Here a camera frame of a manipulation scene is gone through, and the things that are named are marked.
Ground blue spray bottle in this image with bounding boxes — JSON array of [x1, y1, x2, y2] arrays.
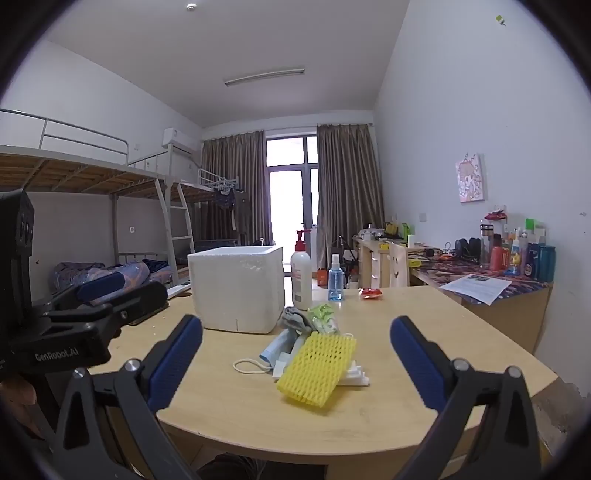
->
[[328, 254, 345, 302]]

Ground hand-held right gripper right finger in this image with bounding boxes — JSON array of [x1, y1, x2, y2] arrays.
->
[[390, 316, 543, 480]]

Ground cluster of toiletry bottles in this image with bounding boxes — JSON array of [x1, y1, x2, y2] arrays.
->
[[478, 210, 557, 283]]

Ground cartoon wall poster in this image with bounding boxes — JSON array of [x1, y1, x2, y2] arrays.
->
[[455, 153, 487, 204]]

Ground yellow foam net sleeve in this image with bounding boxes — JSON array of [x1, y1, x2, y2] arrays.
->
[[277, 331, 358, 408]]

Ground white air conditioner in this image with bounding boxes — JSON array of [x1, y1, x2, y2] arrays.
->
[[161, 128, 197, 154]]

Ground white bunk bed ladder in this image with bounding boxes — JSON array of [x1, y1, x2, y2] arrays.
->
[[157, 178, 195, 278]]

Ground glass balcony door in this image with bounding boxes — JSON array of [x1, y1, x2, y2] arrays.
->
[[265, 135, 320, 250]]

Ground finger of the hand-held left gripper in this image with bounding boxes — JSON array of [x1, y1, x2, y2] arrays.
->
[[108, 280, 169, 326], [46, 272, 125, 311]]

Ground ceiling tube light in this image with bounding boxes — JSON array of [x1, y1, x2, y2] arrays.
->
[[224, 68, 305, 87]]

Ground green plastic snack bag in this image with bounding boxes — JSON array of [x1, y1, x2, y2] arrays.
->
[[307, 304, 341, 334]]

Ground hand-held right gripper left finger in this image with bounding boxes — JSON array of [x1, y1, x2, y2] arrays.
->
[[48, 315, 204, 480]]

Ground black headphones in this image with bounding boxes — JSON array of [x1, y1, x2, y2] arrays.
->
[[455, 237, 483, 264]]

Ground brown curtain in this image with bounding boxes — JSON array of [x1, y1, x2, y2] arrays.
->
[[201, 130, 273, 245], [316, 124, 386, 273]]

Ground grey sock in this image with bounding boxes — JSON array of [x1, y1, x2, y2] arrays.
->
[[279, 306, 317, 335]]

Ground wooden desk with printed mat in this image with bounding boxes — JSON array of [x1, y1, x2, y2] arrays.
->
[[409, 256, 553, 354]]

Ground white lotion pump bottle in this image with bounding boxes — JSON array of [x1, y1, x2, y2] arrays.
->
[[291, 230, 314, 311]]

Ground blue face mask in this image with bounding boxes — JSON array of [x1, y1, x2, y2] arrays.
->
[[233, 329, 301, 376]]

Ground wooden chair with face cutout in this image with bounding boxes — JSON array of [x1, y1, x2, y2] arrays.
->
[[388, 242, 411, 288]]

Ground blue checked quilt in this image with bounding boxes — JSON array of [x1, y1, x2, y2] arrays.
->
[[51, 261, 151, 301]]

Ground printed paper sheet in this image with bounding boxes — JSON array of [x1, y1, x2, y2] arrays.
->
[[438, 274, 513, 305]]

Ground white foam box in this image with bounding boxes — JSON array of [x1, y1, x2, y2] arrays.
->
[[187, 246, 286, 335]]

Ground wooden desk with drawers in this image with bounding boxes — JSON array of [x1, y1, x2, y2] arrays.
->
[[353, 235, 411, 289]]

